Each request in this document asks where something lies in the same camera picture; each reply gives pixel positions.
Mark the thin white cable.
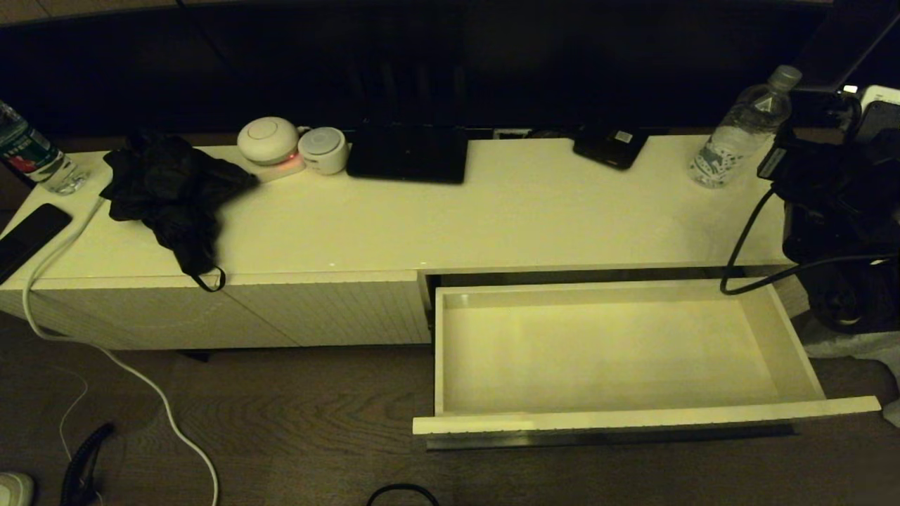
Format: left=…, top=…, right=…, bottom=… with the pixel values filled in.
left=58, top=365, right=91, bottom=465

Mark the small black labelled box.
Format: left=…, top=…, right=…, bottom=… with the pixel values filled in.
left=572, top=128, right=648, bottom=171

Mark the clear plastic water bottle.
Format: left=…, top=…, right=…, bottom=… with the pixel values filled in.
left=689, top=65, right=804, bottom=189

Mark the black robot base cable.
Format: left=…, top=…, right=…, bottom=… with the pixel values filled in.
left=366, top=483, right=440, bottom=506

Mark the white cylindrical speaker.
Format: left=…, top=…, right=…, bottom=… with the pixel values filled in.
left=298, top=127, right=349, bottom=176

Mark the white dome shaped device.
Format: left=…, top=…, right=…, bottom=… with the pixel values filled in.
left=238, top=117, right=302, bottom=167

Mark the white low cabinet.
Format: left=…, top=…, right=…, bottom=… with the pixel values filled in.
left=0, top=135, right=809, bottom=352

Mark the large black television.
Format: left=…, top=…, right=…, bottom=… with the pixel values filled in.
left=0, top=2, right=834, bottom=141

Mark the white fluted drawer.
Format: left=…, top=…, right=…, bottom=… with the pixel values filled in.
left=413, top=274, right=881, bottom=436

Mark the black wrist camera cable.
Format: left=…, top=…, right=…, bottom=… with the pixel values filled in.
left=721, top=186, right=900, bottom=296

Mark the black coiled cable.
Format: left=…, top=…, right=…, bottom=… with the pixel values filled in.
left=60, top=422, right=117, bottom=506

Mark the white shoe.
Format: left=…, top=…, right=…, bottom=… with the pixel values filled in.
left=0, top=472, right=34, bottom=506

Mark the thick white power cable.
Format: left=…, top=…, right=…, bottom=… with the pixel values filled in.
left=22, top=195, right=220, bottom=506

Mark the black crumpled cloth bag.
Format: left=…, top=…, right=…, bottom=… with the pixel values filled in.
left=102, top=134, right=259, bottom=292

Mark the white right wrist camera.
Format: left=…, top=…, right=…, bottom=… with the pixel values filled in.
left=840, top=84, right=900, bottom=145

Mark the dark angular panel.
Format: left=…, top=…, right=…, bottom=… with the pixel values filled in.
left=787, top=0, right=900, bottom=96

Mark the black smartphone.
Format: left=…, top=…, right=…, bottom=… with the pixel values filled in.
left=0, top=204, right=75, bottom=285

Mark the white flat charging base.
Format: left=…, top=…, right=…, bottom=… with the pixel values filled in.
left=243, top=153, right=308, bottom=185

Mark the green labelled water bottle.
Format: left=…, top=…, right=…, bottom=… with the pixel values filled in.
left=0, top=100, right=89, bottom=196

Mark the black router box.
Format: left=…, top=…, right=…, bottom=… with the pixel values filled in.
left=346, top=121, right=470, bottom=186

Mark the grey curtain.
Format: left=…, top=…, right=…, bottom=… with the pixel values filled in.
left=802, top=70, right=900, bottom=394

